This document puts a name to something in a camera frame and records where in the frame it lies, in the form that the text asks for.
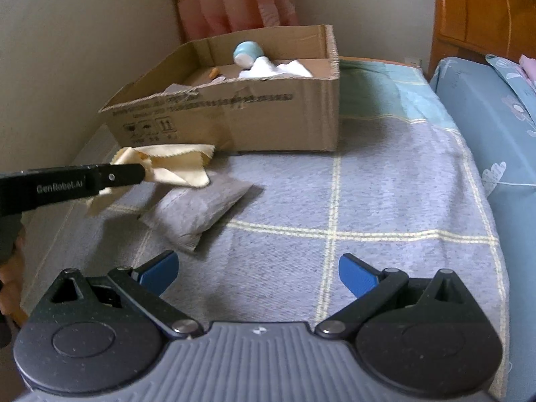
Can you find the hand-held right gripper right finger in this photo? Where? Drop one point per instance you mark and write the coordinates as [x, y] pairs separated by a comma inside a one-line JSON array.
[[356, 275]]

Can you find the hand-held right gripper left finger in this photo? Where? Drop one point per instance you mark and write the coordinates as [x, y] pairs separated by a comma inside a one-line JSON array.
[[161, 269]]

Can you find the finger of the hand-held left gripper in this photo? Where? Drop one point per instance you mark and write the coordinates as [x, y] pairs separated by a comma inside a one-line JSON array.
[[123, 176]]

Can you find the pale yellow cloth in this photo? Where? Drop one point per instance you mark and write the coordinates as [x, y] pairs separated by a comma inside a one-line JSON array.
[[180, 165]]

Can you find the brown cardboard box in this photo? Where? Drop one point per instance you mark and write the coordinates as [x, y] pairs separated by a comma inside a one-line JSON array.
[[259, 121]]

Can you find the teal and white cup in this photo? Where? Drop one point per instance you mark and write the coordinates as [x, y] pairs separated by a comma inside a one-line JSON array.
[[248, 52]]

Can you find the white cloth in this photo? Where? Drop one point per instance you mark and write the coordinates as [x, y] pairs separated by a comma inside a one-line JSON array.
[[276, 69]]

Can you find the person's left hand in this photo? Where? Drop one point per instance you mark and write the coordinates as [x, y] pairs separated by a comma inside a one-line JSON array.
[[9, 289]]

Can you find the grey fabric pouch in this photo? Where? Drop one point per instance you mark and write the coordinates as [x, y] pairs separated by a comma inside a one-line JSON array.
[[197, 209]]

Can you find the checked green grey blanket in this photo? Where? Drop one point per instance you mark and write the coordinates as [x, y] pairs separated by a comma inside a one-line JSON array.
[[377, 201]]

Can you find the grey white paper scrap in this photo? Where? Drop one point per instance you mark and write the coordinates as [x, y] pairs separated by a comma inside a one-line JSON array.
[[180, 88]]

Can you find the small orange object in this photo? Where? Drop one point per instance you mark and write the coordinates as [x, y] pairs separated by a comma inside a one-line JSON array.
[[214, 72]]

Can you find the blue floral bedsheet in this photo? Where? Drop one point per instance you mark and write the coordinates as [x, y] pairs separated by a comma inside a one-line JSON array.
[[515, 217]]

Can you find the pink curtain with gold band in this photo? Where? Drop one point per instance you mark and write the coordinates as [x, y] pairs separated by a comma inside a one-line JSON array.
[[234, 0]]

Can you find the blue floral quilt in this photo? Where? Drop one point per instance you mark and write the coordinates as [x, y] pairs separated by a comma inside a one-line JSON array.
[[513, 88]]

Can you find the wooden bed headboard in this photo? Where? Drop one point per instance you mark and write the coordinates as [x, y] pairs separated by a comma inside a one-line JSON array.
[[481, 8]]

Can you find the white wall socket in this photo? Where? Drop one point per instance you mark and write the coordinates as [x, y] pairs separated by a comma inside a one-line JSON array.
[[412, 60]]

